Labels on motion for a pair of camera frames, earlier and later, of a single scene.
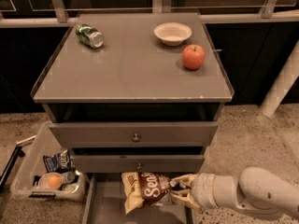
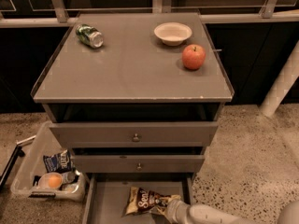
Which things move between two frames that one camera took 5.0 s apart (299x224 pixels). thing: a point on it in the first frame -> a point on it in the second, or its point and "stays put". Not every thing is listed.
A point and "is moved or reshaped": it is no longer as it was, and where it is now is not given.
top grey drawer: x=131 y=134 stays put
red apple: x=193 y=56 stays put
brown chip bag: x=140 y=188 is moved or reshaped
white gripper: x=203 y=189 -> x=177 y=211
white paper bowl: x=173 y=34 stays put
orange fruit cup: x=51 y=180 stays put
